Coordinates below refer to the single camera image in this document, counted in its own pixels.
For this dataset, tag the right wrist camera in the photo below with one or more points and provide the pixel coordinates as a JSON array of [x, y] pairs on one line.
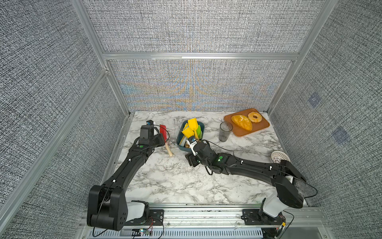
[[192, 142]]

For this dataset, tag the grey transparent plastic cup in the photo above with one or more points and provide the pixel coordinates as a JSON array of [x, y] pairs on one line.
[[225, 130]]

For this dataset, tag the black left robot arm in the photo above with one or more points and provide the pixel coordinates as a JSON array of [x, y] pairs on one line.
[[107, 205]]

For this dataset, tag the green trowel yellow handle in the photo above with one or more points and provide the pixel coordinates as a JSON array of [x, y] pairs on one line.
[[199, 132]]

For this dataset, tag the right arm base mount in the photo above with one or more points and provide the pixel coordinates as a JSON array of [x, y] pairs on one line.
[[259, 217]]

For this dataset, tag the teal plastic storage box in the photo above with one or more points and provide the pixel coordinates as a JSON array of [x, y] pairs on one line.
[[181, 140]]

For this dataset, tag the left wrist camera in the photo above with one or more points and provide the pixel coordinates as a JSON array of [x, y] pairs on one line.
[[150, 122]]

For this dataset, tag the white lattice basket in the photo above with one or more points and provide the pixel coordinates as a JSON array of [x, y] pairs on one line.
[[278, 156]]

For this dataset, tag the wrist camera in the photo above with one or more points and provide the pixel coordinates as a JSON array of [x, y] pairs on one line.
[[192, 142], [150, 122]]

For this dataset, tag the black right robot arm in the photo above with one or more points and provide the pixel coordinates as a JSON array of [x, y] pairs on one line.
[[286, 179]]

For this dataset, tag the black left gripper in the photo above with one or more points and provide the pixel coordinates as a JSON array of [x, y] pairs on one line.
[[159, 137]]

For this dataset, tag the oval bread loaf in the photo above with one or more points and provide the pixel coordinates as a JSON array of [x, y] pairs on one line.
[[242, 121]]

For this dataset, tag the brown wooden cutting board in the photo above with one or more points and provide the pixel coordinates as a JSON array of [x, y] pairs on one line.
[[256, 126]]

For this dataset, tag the glazed donut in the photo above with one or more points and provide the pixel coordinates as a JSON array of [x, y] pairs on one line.
[[255, 117]]

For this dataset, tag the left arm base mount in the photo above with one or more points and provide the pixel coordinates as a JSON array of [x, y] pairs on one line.
[[155, 217]]

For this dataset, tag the aluminium front rail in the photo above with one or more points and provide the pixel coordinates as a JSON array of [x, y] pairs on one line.
[[195, 221]]

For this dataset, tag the red shovel wooden handle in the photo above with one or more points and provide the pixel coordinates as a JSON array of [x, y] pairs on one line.
[[165, 134]]

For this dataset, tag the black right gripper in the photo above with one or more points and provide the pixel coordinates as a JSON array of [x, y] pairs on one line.
[[190, 158]]

